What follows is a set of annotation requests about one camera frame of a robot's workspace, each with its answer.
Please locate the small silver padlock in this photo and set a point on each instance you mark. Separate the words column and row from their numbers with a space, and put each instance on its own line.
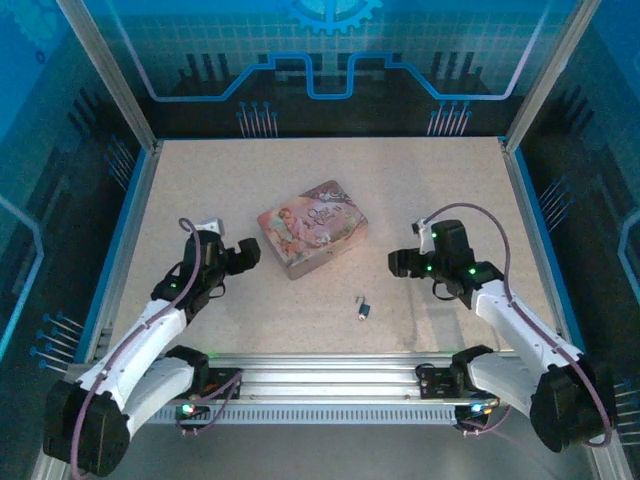
column 365, row 309

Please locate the pink illustrated tin box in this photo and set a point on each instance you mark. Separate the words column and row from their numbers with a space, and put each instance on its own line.
column 312, row 225

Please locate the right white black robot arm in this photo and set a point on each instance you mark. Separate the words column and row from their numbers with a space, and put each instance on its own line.
column 520, row 340

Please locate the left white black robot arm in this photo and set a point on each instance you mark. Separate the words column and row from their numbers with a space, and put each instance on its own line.
column 140, row 345

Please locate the blue table edge strip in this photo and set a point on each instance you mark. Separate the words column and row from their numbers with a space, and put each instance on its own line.
column 117, row 240
column 552, row 240

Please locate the aluminium side rail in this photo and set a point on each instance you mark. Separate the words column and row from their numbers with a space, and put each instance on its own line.
column 135, row 225
column 535, row 200

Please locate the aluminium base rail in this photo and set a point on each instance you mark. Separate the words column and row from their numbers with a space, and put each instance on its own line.
column 325, row 372

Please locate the aluminium frame post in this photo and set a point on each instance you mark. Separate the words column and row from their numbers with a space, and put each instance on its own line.
column 107, row 75
column 542, row 75

